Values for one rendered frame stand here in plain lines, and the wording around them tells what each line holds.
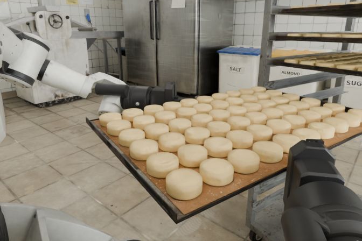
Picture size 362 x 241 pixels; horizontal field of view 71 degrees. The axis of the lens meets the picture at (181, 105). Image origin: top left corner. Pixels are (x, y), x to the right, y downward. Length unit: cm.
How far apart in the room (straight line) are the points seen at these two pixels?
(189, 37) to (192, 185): 297
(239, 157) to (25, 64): 57
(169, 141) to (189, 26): 285
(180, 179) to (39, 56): 54
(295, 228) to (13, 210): 46
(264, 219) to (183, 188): 102
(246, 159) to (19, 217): 41
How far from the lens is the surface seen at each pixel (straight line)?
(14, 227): 58
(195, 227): 147
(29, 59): 76
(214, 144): 45
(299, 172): 37
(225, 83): 333
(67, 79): 79
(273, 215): 138
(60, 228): 57
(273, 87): 106
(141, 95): 76
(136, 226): 149
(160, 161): 40
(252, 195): 122
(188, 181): 35
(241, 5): 393
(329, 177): 37
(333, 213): 31
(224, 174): 37
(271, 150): 45
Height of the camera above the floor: 99
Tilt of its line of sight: 17 degrees down
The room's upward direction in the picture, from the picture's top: straight up
